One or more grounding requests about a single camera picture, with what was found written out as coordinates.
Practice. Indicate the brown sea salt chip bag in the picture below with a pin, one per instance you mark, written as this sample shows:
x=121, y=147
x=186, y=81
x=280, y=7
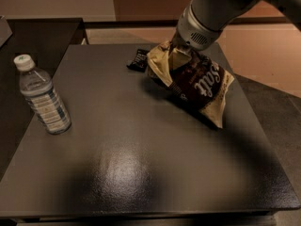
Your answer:
x=191, y=76

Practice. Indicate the silver grey gripper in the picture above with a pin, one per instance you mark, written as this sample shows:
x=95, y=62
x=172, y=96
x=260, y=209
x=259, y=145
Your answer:
x=190, y=32

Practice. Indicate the black rxbar chocolate bar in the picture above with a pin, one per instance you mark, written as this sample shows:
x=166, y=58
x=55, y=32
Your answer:
x=140, y=61

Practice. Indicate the clear plastic water bottle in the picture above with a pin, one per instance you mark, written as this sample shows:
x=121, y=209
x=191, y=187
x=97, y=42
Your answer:
x=37, y=88

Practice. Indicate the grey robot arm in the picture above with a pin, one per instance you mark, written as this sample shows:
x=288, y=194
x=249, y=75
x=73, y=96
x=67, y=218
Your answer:
x=231, y=9

